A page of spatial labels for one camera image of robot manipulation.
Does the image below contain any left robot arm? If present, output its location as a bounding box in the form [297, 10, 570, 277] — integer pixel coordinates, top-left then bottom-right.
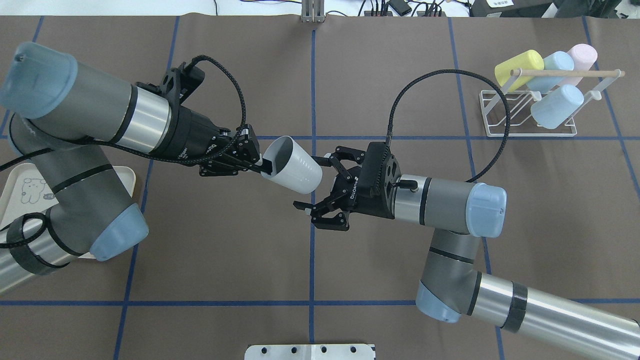
[1, 42, 274, 293]

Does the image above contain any black braided cable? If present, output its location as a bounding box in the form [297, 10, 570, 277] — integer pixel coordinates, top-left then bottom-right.
[0, 55, 247, 251]
[386, 69, 511, 184]

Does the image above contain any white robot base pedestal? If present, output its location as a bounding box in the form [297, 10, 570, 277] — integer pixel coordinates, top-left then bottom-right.
[244, 343, 377, 360]

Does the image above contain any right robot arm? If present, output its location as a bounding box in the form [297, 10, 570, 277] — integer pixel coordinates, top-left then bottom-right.
[309, 139, 639, 360]

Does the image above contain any grey cup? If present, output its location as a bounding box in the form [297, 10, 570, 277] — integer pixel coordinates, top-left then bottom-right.
[260, 136, 323, 194]

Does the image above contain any aluminium frame post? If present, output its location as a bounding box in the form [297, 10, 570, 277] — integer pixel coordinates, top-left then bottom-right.
[300, 0, 326, 24]

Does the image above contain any white wire cup rack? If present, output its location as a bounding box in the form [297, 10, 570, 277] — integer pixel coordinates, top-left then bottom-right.
[478, 68, 626, 138]

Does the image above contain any cream plastic tray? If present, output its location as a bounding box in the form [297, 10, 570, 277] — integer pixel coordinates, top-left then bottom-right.
[1, 163, 149, 261]

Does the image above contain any light blue cup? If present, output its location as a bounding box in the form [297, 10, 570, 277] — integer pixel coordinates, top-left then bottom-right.
[526, 51, 575, 94]

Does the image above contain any black braided left cable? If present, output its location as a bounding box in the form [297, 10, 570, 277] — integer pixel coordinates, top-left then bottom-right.
[0, 55, 247, 251]

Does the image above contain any black braided right cable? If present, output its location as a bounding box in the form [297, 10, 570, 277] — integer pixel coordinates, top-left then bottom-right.
[386, 69, 511, 184]

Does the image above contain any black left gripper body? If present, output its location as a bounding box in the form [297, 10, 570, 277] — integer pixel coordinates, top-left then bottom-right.
[162, 107, 231, 160]

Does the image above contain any yellow cup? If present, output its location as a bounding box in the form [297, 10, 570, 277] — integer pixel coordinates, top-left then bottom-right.
[494, 49, 545, 88]

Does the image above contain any pink cup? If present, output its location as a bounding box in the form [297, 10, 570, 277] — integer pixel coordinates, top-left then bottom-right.
[558, 43, 598, 86]

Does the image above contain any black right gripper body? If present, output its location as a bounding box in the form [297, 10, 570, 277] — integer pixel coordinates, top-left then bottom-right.
[348, 142, 402, 219]

